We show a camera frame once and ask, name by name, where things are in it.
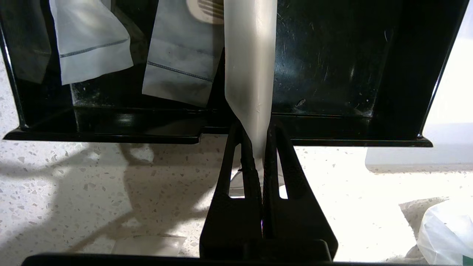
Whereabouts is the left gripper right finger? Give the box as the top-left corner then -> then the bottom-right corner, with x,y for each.
262,118 -> 339,260

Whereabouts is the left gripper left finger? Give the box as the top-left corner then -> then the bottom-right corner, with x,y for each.
200,120 -> 263,260

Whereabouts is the white packet with green label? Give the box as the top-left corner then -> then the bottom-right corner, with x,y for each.
417,199 -> 473,265

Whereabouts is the black amenity box with drawer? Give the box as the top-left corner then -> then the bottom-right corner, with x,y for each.
0,0 -> 470,147

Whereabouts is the long clear toothbrush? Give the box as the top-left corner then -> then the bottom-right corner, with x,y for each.
49,0 -> 134,86

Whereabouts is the grey sachet with green label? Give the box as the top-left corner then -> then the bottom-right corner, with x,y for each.
142,0 -> 225,108

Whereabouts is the white ceramic sink basin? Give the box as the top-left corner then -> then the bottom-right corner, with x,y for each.
365,0 -> 473,173

